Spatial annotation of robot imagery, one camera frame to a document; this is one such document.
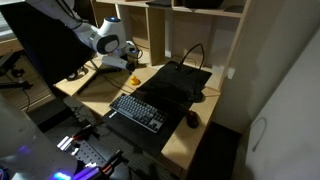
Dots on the black bag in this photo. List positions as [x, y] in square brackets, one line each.
[202, 3]

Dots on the yellow rubber duck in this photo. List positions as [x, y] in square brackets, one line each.
[134, 80]

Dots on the light wooden shelf unit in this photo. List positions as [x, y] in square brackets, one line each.
[156, 40]

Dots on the black stand with knobs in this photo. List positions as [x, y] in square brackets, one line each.
[16, 72]

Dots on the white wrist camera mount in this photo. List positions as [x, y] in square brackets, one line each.
[115, 62]

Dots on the large black panel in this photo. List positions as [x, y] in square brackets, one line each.
[43, 46]

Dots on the black mouse with red accents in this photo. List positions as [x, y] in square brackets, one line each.
[192, 119]

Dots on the thin flat black item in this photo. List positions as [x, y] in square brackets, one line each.
[160, 2]

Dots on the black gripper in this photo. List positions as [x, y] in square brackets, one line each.
[134, 60]

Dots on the black desk mat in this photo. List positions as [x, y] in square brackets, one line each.
[166, 96]

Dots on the black mechanical keyboard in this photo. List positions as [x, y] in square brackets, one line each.
[138, 112]

